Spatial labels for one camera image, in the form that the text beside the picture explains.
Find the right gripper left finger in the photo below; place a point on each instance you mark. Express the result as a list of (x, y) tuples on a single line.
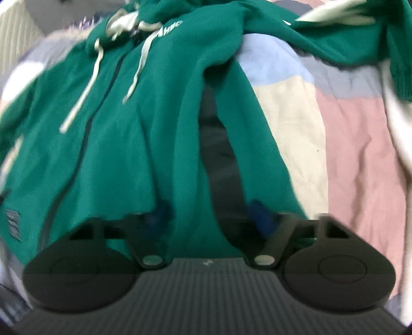
[(144, 234)]

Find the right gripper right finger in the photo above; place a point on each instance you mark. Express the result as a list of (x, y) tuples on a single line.
[(290, 241)]

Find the green hooded sweatshirt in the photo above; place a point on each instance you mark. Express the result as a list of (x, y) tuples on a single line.
[(113, 129)]

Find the white fluffy blanket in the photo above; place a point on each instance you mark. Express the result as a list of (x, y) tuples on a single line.
[(398, 117)]

